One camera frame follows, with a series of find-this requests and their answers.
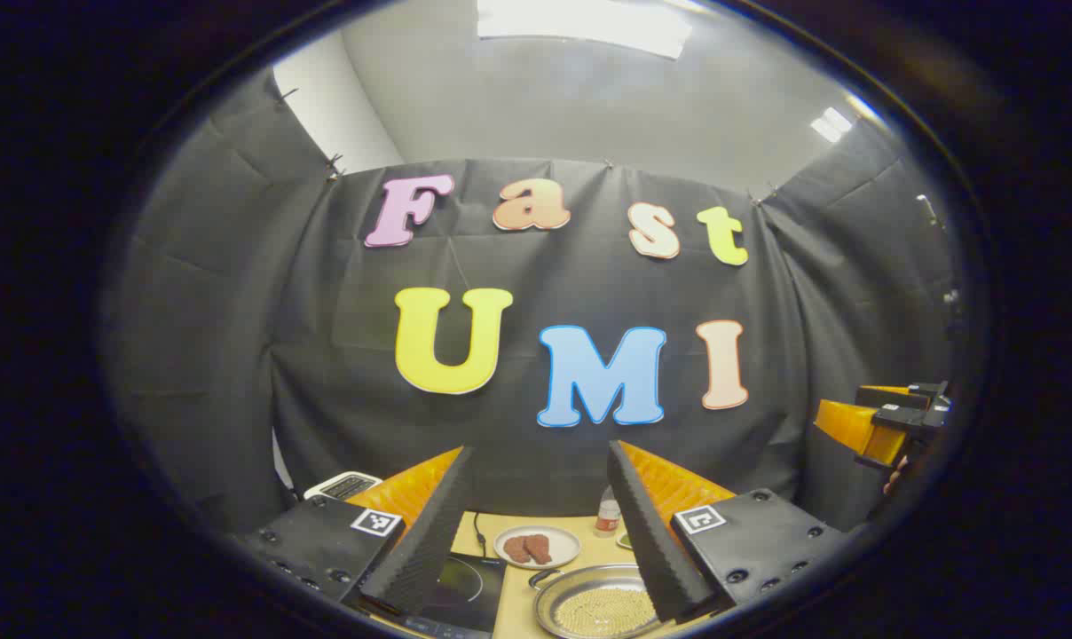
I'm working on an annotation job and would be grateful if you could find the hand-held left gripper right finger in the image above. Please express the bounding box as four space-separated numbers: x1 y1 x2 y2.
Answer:
607 439 847 622

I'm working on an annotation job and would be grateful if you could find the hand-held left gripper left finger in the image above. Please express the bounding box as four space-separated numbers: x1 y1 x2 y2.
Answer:
234 446 475 618

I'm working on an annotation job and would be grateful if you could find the black induction cooktop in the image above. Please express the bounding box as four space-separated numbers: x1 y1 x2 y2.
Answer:
359 552 508 636

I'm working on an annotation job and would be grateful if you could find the steel pot with black handles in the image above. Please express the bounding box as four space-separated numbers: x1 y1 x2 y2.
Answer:
527 564 679 639

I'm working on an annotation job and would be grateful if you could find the pile of soybeans in pot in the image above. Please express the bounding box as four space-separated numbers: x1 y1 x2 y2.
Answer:
554 586 659 638

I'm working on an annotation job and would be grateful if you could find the clear water bottle red label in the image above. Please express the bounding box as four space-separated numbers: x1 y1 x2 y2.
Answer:
595 485 623 539

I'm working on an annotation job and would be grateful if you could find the white round plate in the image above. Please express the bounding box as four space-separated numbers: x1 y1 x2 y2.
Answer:
493 525 582 570

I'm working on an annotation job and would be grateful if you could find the white toaster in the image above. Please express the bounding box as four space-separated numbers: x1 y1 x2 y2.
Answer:
303 471 383 501

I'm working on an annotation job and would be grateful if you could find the ceiling light panel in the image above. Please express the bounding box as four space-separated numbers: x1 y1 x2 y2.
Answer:
811 106 855 143

